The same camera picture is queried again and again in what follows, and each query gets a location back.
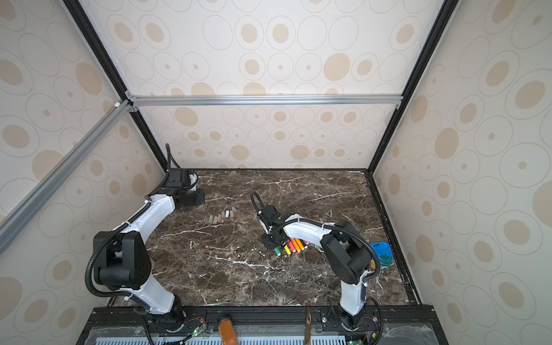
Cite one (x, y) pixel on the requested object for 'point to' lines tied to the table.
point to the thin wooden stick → (307, 333)
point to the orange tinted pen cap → (219, 218)
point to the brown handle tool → (227, 332)
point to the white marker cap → (227, 213)
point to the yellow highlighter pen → (287, 249)
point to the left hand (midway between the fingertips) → (207, 193)
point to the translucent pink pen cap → (223, 215)
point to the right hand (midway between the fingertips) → (278, 240)
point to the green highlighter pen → (277, 251)
